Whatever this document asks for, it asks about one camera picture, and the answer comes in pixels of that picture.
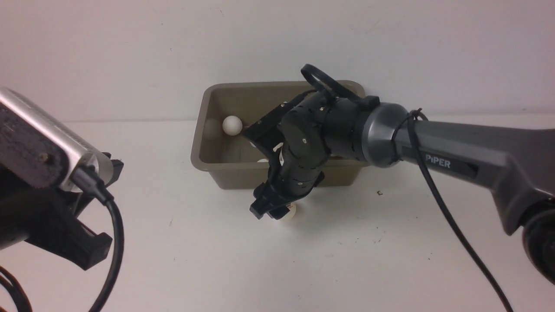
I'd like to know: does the white ball with logo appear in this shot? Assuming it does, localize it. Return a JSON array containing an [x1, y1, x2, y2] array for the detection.
[[279, 203, 297, 222]]

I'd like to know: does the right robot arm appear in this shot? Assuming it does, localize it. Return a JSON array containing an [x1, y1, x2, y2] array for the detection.
[[243, 90, 555, 282]]

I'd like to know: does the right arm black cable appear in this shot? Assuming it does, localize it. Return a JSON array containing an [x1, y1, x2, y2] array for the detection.
[[300, 64, 514, 312]]

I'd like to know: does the taupe plastic bin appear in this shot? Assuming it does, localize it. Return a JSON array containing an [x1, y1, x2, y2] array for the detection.
[[191, 80, 380, 190]]

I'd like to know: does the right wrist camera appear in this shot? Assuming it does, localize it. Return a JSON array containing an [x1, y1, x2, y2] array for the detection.
[[242, 90, 315, 159]]

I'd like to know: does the left camera black cable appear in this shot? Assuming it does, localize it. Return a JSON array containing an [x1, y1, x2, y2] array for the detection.
[[0, 167, 125, 312]]

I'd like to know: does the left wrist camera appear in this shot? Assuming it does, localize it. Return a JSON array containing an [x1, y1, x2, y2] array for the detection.
[[0, 87, 115, 193]]

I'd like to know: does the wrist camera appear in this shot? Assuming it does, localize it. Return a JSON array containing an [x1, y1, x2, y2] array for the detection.
[[0, 87, 115, 193], [242, 90, 315, 159]]

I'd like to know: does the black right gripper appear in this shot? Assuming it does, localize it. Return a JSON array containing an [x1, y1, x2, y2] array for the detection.
[[250, 93, 331, 220]]

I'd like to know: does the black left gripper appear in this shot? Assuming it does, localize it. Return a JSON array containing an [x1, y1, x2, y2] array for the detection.
[[1, 165, 113, 270]]

